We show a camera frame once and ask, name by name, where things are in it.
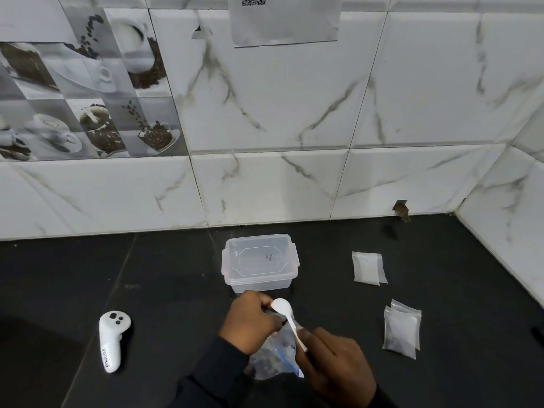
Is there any person's right hand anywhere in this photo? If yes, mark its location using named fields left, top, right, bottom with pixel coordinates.
left=294, top=327, right=377, bottom=408

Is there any person's left hand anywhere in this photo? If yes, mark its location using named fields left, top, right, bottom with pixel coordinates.
left=219, top=290, right=284, bottom=356

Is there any white plastic spoon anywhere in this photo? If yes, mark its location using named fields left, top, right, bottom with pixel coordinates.
left=271, top=298, right=308, bottom=352

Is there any clear zip bag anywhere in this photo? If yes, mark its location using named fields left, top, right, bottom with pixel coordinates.
left=244, top=310, right=305, bottom=381

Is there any person's left forearm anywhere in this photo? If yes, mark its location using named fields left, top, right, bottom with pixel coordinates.
left=170, top=335, right=252, bottom=408

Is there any clear plastic container with lid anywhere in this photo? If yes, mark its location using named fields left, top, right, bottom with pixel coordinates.
left=221, top=234, right=301, bottom=294

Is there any white handheld controller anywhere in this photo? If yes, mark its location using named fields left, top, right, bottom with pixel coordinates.
left=99, top=310, right=131, bottom=373

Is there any white paper sheet with code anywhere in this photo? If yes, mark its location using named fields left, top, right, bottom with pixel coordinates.
left=228, top=0, right=343, bottom=48

